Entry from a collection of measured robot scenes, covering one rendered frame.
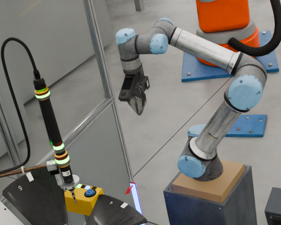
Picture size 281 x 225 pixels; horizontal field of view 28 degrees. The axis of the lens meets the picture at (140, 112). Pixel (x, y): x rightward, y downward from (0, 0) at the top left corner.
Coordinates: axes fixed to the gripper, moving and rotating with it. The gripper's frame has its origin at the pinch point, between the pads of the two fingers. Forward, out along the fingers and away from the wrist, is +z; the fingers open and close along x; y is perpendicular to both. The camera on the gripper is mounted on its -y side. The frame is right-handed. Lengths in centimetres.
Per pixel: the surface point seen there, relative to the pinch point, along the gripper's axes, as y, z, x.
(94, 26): 79, -2, 68
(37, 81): -51, -43, 0
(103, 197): -26.8, 24.2, 7.2
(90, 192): -14.2, 34.8, 24.0
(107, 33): 348, 127, 243
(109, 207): -30.5, 25.1, 2.5
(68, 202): -18, 40, 35
